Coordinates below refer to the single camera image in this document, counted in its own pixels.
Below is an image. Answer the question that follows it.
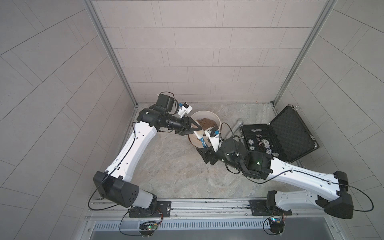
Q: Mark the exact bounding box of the cream ceramic pot with soil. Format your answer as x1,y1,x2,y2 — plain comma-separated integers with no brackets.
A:
189,111,221,148

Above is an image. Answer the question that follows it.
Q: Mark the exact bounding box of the blue white scrub brush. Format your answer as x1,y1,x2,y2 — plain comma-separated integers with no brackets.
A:
194,130,208,149

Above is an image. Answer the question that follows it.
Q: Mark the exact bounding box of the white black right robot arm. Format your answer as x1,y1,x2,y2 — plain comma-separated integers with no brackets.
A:
197,139,354,219

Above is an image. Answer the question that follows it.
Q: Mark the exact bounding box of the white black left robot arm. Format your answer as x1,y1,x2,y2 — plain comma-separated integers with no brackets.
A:
93,92,202,212

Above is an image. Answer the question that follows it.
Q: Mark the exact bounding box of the grey metal cylinder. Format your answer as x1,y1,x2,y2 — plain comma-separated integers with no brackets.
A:
224,120,244,139

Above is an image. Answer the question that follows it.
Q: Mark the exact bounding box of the open black foam-lined case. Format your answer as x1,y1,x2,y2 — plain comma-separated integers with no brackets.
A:
241,105,319,163

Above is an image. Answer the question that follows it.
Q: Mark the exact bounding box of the left green circuit board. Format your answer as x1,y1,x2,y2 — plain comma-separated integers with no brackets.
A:
139,221,160,236

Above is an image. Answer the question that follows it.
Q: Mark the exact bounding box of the green circuit board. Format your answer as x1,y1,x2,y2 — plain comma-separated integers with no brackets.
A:
268,217,285,235
139,221,160,236

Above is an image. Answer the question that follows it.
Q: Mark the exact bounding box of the right green circuit board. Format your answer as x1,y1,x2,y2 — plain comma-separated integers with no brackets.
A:
268,217,285,235

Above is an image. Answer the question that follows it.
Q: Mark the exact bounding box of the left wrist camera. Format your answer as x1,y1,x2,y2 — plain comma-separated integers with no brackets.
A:
177,103,193,118

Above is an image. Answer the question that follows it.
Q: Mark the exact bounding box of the aluminium rail frame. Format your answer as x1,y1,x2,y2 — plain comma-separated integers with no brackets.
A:
83,196,334,223

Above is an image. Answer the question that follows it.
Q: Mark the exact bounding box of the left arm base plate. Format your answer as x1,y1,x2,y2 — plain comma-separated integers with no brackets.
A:
129,201,172,218

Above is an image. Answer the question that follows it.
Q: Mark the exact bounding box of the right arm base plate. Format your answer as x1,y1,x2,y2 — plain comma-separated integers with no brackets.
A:
246,200,293,217

